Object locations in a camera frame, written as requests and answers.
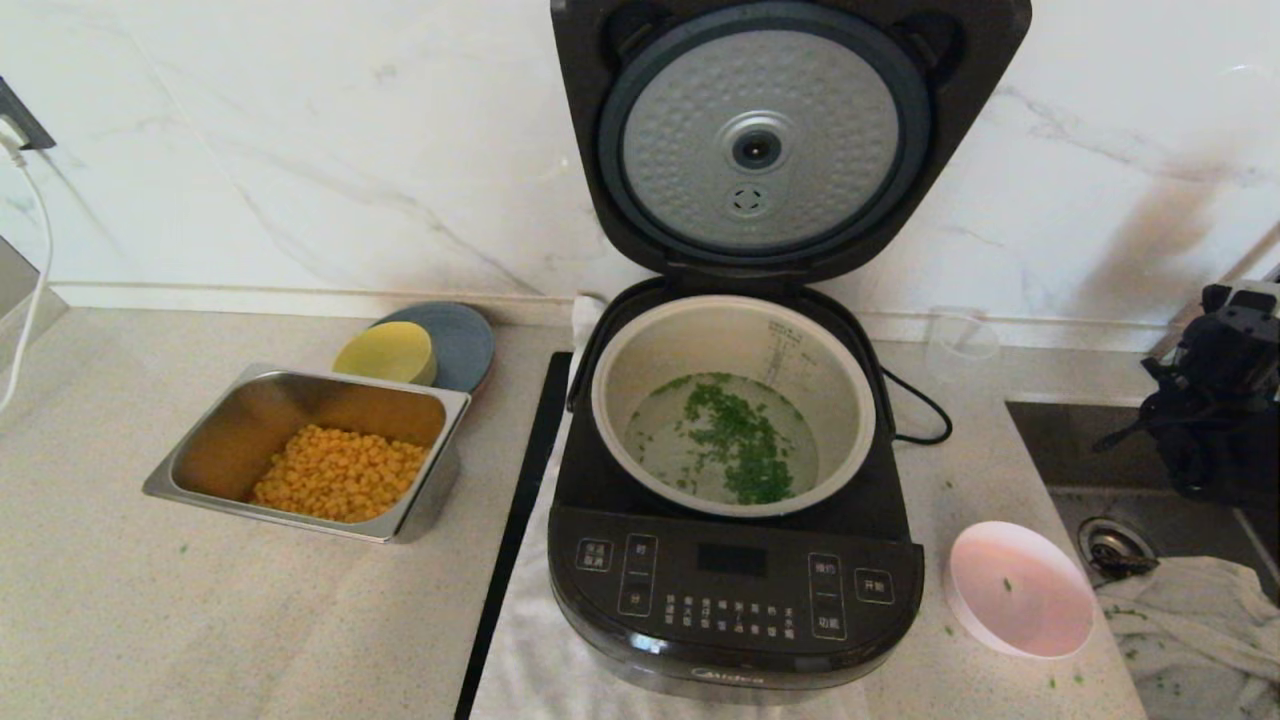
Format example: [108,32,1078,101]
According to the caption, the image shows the white round bowl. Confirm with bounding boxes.
[944,520,1097,660]

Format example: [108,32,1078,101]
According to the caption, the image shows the grey inner cooking pot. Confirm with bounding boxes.
[590,294,879,519]

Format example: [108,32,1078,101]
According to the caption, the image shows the crumpled white dish cloth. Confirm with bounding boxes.
[1095,555,1280,720]

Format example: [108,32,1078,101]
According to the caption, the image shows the rectangular stainless steel tray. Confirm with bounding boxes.
[142,362,473,545]

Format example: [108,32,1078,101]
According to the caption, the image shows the small yellow bowl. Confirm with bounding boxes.
[333,320,440,388]

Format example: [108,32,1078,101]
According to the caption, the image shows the white towel under cooker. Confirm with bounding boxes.
[468,294,873,720]

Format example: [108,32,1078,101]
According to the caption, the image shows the grey appliance corner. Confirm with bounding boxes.
[0,235,71,346]

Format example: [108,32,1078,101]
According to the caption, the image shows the long black flat strip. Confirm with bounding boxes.
[455,352,576,720]

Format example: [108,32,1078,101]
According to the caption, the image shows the black rice cooker lid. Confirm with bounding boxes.
[550,0,1034,285]

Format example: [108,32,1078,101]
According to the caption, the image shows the black power cable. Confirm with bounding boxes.
[882,366,954,447]

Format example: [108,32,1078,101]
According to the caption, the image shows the stainless steel sink basin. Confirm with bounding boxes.
[1003,400,1280,611]

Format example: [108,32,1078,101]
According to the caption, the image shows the black rice cooker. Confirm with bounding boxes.
[548,278,927,707]

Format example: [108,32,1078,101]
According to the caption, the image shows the round metal sink drain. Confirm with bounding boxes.
[1078,517,1161,581]

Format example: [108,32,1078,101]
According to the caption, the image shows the chopped green onions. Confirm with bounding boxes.
[628,372,819,506]

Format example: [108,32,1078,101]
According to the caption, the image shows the yellow corn kernels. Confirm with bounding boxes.
[252,424,433,523]

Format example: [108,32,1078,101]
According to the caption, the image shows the dark wall socket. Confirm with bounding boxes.
[0,75,59,153]

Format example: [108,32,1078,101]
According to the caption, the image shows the clear glass cup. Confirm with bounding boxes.
[925,308,1001,381]

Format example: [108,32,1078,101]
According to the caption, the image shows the grey-blue round plate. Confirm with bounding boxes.
[372,301,496,396]

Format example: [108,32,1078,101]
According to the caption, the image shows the white power cable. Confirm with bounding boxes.
[0,120,58,416]

